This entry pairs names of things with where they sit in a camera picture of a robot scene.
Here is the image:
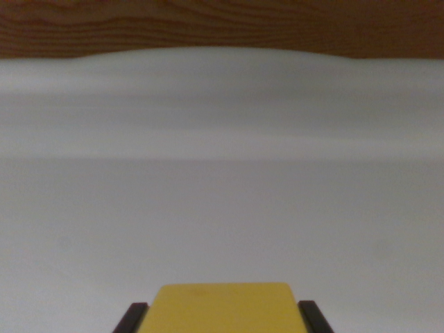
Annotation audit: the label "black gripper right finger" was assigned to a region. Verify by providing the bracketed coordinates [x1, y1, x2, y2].
[298, 300, 335, 333]

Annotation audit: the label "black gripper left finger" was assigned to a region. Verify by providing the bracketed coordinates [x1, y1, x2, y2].
[111, 302, 149, 333]

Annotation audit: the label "yellow wooden cube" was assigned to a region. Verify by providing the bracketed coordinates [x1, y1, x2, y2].
[137, 282, 309, 333]

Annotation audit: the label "white plastic bin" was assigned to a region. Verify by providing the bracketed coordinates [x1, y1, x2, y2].
[0, 46, 444, 333]

